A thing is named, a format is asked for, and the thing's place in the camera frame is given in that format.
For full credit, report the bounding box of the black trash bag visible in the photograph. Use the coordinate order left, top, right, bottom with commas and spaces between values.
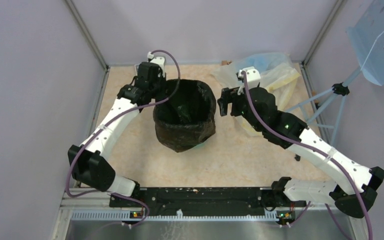
153, 79, 217, 153

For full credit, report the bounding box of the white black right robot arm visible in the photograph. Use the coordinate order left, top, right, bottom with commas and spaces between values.
217, 87, 384, 219

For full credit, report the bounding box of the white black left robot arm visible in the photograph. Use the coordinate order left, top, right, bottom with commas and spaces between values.
65, 61, 170, 207

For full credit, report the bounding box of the green plastic trash bin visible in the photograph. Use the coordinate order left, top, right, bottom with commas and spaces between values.
192, 141, 208, 150

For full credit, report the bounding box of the translucent white plastic bag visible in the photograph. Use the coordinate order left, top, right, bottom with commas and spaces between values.
211, 51, 302, 137

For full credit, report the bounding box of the small black part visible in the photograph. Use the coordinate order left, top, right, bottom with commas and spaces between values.
294, 154, 301, 162

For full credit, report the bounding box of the light blue tripod stand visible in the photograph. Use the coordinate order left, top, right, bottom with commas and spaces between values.
286, 67, 362, 146

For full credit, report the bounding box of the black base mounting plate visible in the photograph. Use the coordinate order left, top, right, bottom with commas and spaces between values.
109, 187, 307, 216

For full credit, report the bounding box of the light blue perforated panel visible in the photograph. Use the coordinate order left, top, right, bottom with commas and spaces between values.
346, 0, 384, 86

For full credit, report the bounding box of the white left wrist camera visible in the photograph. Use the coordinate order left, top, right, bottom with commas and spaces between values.
147, 51, 166, 74

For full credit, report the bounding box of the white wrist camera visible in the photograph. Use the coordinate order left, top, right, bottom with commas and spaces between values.
237, 66, 262, 89
147, 51, 166, 74

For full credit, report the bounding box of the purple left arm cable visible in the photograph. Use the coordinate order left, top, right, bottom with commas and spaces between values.
64, 49, 182, 229

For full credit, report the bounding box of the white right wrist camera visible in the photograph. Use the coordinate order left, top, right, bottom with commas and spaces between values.
237, 66, 262, 89

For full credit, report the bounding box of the white cable duct strip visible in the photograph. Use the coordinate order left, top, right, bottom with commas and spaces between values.
71, 209, 279, 222

